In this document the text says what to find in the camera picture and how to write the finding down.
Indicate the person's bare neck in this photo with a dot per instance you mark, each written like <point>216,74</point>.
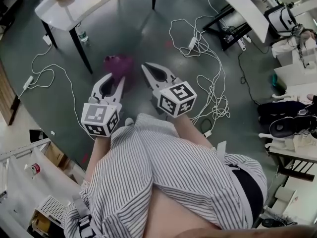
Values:
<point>178,214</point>

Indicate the grey marble table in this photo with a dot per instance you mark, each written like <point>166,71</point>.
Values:
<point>81,6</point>

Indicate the cardboard box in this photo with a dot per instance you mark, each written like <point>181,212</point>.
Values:
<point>55,155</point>

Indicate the white perforated basket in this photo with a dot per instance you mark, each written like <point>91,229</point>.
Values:
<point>50,206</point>

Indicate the clear water bottle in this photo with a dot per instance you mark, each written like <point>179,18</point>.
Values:
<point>83,35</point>

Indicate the person's right forearm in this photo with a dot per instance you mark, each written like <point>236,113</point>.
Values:
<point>190,130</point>

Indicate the teal object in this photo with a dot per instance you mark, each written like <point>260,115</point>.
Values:
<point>275,80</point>

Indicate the person's black backpack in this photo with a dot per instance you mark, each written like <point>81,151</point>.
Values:
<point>247,195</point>

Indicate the white power strip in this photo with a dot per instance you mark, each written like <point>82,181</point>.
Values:
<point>28,82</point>
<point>192,42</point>

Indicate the person's left forearm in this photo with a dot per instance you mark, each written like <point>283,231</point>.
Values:
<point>97,152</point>

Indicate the white plug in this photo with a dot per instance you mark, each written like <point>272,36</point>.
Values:
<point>208,134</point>

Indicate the purple cloth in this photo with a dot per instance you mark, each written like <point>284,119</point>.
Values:
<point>121,66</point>

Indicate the person's grey shoe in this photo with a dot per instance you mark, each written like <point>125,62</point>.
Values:
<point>129,121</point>

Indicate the brown wooden cabinet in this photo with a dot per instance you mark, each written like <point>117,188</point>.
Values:
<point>7,95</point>

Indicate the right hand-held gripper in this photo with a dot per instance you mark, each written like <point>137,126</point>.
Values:
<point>175,98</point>

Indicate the black desk frame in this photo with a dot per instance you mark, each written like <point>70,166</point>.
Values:
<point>215,32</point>

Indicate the white power adapter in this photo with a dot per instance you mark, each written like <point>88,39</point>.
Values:
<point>47,40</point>

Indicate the red and white can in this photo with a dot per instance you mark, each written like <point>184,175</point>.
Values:
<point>36,168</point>

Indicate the person's striped shirt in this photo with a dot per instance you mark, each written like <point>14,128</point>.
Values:
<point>148,162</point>

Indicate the white hard-shell backpack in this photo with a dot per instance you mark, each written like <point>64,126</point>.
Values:
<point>277,21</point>

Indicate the white desk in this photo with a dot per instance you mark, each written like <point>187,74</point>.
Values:
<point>245,9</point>

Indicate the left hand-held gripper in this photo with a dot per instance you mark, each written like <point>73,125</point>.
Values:
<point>99,118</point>

